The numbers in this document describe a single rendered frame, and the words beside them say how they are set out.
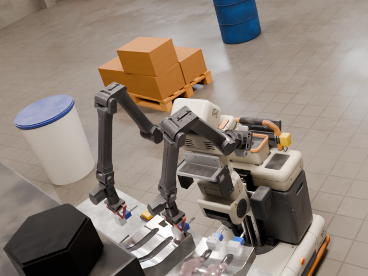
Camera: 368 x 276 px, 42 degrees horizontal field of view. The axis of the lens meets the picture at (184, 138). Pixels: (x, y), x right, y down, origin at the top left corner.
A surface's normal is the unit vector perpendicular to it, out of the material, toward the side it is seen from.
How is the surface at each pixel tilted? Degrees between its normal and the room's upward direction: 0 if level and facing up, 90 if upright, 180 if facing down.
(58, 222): 0
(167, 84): 90
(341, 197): 0
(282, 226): 90
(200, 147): 98
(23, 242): 0
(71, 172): 94
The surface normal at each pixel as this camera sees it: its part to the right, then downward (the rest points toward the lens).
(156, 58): 0.71, 0.18
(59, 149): 0.34, 0.45
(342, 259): -0.26, -0.83
